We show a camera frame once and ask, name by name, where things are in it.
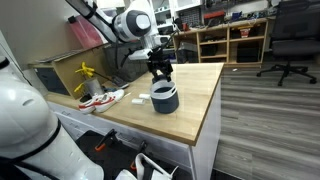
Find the dark grey fabric bin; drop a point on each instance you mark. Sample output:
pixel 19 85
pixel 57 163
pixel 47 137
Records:
pixel 130 65

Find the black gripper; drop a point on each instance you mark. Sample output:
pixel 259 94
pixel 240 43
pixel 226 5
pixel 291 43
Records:
pixel 160 60

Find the white curved plastic part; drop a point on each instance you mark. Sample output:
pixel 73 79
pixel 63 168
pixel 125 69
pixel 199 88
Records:
pixel 143 166

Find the white shelving rack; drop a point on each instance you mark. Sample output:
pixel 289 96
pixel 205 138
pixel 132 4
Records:
pixel 163 13

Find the white red sneaker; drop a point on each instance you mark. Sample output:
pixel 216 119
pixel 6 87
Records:
pixel 115 96
pixel 91 106

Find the red translucent plastic bin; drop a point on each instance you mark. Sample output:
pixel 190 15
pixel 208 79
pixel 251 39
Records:
pixel 88 33

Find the silver metal can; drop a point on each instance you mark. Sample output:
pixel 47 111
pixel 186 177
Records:
pixel 94 86

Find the large cardboard box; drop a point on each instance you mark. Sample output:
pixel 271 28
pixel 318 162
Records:
pixel 66 76

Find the black shoe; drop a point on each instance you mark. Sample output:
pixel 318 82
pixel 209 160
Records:
pixel 120 82

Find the red white small box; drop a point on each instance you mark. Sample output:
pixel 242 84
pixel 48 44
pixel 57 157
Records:
pixel 245 32

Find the dark grey office chair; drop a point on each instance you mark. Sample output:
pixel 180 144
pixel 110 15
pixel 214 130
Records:
pixel 293 43

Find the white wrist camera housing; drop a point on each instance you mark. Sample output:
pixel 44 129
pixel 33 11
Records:
pixel 140 54

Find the black storage case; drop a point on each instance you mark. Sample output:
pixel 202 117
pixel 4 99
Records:
pixel 248 55

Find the white plastic cylinder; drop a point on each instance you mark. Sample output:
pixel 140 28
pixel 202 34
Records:
pixel 138 101
pixel 145 96

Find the black perforated work table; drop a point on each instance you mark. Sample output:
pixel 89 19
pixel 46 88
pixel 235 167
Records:
pixel 113 160

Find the blue-grey bucket with white rim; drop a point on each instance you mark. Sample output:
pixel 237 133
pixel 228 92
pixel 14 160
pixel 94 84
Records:
pixel 165 100

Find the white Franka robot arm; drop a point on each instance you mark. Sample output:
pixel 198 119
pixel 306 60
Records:
pixel 133 23

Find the red toolbox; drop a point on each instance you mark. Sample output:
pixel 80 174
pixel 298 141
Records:
pixel 215 17

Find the wooden shelf unit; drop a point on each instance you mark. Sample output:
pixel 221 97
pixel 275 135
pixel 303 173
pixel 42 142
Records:
pixel 230 40

